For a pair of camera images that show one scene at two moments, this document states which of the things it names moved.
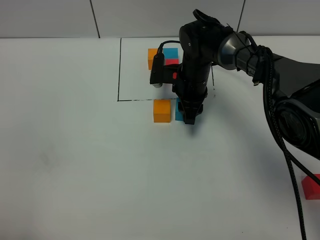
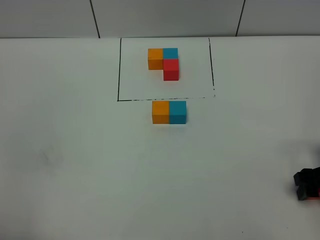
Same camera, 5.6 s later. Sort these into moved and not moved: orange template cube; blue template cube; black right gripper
Moved: black right gripper
Not moved: blue template cube; orange template cube
